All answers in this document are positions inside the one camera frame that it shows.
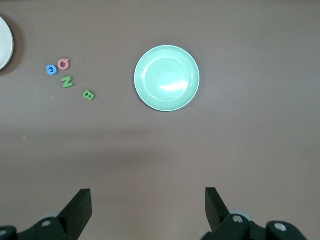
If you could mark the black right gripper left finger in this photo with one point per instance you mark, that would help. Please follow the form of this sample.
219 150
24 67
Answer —
80 210

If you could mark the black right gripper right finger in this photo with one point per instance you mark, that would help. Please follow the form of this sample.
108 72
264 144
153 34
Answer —
214 210

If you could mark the green capital letter B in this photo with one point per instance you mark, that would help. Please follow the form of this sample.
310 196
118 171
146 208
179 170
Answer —
89 95

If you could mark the green capital letter N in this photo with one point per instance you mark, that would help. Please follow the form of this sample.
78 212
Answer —
67 82

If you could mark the blue capital letter C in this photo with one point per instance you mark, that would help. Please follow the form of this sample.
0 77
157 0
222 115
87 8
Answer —
51 70

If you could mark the pink capital letter Q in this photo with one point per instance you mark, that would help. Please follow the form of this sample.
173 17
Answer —
64 64

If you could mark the brown table cover sheet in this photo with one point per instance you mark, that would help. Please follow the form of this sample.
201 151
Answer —
250 137

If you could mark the light green round plate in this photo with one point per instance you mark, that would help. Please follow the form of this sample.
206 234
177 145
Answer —
167 78

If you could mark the cream round plate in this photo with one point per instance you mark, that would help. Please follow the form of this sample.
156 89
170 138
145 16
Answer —
4 42

